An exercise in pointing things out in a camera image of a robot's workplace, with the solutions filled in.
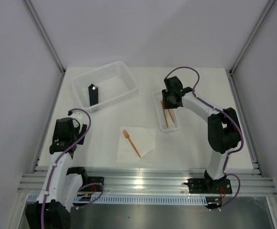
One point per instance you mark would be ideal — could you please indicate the aluminium mounting rail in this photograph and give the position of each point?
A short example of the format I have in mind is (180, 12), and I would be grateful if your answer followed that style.
(141, 181)

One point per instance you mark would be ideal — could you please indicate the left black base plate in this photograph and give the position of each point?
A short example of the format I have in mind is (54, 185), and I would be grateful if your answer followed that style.
(92, 184)

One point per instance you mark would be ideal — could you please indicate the black block in basket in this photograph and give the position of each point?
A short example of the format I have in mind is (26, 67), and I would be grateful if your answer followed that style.
(93, 94)

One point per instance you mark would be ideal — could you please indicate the orange plastic fork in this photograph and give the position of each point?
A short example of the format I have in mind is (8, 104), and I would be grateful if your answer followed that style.
(127, 136)

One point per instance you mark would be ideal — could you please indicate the right aluminium frame post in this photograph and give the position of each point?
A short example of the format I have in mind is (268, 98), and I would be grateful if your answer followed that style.
(261, 20)

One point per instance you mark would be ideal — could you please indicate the orange plastic spoon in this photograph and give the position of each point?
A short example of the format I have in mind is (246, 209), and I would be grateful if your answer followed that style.
(171, 116)

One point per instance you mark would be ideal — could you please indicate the white slotted cable duct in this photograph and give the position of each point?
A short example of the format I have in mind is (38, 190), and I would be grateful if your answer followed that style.
(152, 200)

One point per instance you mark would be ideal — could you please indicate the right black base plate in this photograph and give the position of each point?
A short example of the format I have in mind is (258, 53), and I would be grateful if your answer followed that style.
(204, 186)

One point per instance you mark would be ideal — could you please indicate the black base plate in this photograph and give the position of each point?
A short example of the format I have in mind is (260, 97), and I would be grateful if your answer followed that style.
(204, 186)
(92, 184)

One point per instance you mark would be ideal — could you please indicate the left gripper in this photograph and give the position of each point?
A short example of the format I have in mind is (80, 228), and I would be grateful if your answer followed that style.
(79, 132)

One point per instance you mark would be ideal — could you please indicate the left aluminium frame post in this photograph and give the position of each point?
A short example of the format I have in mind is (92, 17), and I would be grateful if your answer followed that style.
(28, 4)

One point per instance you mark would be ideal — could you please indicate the white paper napkin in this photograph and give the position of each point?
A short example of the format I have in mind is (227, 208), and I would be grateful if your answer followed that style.
(144, 140)

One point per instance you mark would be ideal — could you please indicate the small white utensil tray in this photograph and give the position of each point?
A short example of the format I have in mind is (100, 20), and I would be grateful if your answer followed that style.
(157, 97)

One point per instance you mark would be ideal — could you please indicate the aluminium frame post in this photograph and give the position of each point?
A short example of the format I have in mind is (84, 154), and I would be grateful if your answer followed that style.
(28, 4)
(261, 20)

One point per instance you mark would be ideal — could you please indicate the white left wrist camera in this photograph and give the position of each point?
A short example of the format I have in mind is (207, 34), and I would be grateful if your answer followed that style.
(77, 118)

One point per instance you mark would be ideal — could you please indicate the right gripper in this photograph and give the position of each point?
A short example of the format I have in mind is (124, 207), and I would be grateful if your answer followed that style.
(166, 105)

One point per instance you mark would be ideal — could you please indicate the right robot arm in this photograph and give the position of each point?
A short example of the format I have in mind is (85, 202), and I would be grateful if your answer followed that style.
(223, 128)

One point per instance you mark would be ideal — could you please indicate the large white plastic basket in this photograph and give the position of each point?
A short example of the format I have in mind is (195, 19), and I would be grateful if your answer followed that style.
(115, 84)

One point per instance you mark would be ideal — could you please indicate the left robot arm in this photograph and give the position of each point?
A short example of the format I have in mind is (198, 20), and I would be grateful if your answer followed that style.
(52, 208)

